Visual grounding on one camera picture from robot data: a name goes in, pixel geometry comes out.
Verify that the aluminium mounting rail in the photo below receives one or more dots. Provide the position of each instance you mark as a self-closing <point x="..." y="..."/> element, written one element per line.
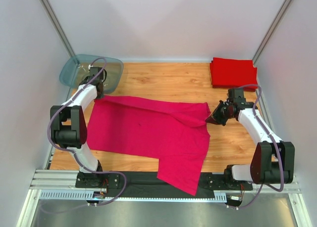
<point x="54" y="179"/>

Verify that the black cloth strip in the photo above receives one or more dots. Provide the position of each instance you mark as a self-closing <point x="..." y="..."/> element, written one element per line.
<point x="147" y="185"/>

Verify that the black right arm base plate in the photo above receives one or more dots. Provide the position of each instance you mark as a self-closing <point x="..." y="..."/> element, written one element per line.
<point x="213" y="181"/>

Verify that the aluminium corner post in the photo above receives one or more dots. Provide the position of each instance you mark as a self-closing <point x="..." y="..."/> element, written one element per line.
<point x="57" y="26"/>
<point x="272" y="28"/>

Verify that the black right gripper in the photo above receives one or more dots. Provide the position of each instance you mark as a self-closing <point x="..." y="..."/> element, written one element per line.
<point x="222" y="111"/>

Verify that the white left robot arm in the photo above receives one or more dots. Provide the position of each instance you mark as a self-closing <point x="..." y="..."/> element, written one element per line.
<point x="67" y="130"/>

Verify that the white slotted cable duct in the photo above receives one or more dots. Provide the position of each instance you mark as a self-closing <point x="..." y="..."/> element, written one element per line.
<point x="91" y="196"/>

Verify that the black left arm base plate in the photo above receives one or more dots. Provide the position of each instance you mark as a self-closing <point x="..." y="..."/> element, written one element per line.
<point x="91" y="180"/>

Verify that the right aluminium corner post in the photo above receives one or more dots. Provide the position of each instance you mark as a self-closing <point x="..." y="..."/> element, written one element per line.
<point x="272" y="28"/>

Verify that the magenta t shirt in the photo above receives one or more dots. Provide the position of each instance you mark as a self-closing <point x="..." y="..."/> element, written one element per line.
<point x="175" y="133"/>

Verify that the folded red t shirt stack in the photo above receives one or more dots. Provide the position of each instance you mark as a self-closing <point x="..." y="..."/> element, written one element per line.
<point x="233" y="73"/>

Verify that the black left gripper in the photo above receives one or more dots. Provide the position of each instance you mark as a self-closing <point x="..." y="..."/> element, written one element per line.
<point x="99" y="89"/>

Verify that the left aluminium corner post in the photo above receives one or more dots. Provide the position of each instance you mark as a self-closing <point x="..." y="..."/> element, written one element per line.
<point x="57" y="26"/>

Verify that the translucent teal plastic bin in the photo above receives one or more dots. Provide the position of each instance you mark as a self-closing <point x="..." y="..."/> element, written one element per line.
<point x="76" y="70"/>

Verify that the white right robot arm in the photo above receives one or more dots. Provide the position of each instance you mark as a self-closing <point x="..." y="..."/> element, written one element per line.
<point x="273" y="160"/>

